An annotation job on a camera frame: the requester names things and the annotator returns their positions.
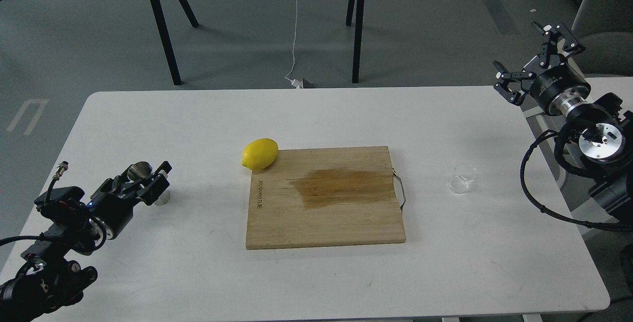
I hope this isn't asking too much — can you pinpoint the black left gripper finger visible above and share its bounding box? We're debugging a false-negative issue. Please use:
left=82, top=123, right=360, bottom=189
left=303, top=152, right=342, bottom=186
left=109, top=173, right=155, bottom=202
left=135, top=161, right=173, bottom=207

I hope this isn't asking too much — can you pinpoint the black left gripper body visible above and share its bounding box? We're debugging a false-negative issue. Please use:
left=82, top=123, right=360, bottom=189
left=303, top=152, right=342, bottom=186
left=89, top=179, right=140, bottom=239

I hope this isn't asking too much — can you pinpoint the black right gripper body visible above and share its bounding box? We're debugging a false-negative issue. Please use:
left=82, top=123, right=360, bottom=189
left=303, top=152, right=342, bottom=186
left=529, top=62, right=591, bottom=116

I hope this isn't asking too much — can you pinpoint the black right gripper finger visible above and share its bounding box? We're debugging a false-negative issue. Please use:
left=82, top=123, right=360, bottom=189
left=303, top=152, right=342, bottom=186
left=531, top=21, right=586, bottom=70
left=493, top=60, right=536, bottom=106

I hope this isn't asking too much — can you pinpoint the steel double jigger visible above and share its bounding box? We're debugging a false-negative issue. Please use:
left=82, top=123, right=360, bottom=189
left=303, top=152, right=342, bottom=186
left=127, top=161, right=171, bottom=207

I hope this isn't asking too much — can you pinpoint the small clear glass cup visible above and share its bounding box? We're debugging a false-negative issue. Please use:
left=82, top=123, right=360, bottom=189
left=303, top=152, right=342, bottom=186
left=446, top=162, right=478, bottom=194

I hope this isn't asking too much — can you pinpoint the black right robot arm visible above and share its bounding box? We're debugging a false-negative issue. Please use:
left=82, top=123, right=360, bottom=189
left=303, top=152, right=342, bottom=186
left=493, top=22, right=632, bottom=232

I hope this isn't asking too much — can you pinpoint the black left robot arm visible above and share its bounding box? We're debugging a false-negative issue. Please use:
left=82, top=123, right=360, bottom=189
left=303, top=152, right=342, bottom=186
left=1, top=161, right=172, bottom=322

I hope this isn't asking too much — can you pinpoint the grey office chair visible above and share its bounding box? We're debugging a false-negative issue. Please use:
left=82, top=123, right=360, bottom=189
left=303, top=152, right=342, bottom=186
left=572, top=0, right=633, bottom=77

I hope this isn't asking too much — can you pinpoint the yellow lemon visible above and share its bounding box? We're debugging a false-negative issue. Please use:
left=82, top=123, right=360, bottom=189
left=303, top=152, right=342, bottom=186
left=240, top=138, right=279, bottom=172

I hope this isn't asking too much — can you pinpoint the bamboo cutting board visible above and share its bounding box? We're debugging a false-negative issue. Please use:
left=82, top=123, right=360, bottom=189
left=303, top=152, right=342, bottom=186
left=245, top=146, right=407, bottom=250

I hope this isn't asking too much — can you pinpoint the white cable with plug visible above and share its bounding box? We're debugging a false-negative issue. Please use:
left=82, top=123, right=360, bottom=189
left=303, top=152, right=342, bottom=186
left=284, top=0, right=314, bottom=89

